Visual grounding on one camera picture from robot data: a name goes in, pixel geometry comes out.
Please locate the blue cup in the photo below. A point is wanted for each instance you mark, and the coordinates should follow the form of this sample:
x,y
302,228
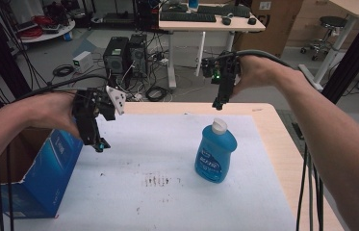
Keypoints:
x,y
193,3

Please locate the person's left hand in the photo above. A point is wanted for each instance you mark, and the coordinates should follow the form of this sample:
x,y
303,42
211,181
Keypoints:
x,y
50,112

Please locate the blue cardboard box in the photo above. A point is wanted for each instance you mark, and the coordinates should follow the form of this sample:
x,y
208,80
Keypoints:
x,y
47,173

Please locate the black keyboard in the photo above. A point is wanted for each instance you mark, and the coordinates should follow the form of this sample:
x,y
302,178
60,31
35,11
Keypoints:
x,y
225,10
188,17

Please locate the light wooden standing desk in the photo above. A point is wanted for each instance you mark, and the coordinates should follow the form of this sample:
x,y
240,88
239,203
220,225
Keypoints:
x,y
344,19

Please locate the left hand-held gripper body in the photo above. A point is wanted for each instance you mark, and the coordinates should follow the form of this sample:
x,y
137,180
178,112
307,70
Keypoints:
x,y
92,101

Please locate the black computer tower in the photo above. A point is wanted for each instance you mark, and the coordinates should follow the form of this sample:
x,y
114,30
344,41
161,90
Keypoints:
x,y
115,56
138,54

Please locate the black round stool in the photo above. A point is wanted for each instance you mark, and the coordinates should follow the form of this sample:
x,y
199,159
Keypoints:
x,y
329,29

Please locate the round white table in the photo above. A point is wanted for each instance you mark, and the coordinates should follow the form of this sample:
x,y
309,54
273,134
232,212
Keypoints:
x,y
50,33

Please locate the person's right hand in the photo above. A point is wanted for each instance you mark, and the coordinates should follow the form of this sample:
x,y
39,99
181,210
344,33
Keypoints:
x,y
259,75

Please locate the white desk with legs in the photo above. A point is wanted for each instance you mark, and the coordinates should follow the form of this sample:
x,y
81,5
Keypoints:
x,y
199,25

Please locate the black computer mouse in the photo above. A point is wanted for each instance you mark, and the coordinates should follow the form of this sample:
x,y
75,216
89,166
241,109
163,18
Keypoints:
x,y
226,20
252,20

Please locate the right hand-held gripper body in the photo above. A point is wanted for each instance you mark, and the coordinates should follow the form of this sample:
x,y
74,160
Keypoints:
x,y
220,69

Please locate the white table mat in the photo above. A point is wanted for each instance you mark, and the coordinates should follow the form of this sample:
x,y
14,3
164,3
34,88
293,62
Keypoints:
x,y
154,179

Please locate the large brown cardboard box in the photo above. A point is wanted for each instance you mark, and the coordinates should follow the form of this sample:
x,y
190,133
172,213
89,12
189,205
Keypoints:
x,y
273,29

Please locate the small white power unit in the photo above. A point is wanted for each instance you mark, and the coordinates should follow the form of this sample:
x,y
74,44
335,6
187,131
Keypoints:
x,y
82,61

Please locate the black equipment rack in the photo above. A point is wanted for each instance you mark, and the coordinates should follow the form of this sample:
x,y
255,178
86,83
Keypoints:
x,y
146,14

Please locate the blue detergent bottle white cap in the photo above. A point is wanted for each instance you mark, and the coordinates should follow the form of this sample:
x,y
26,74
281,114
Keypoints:
x,y
215,150

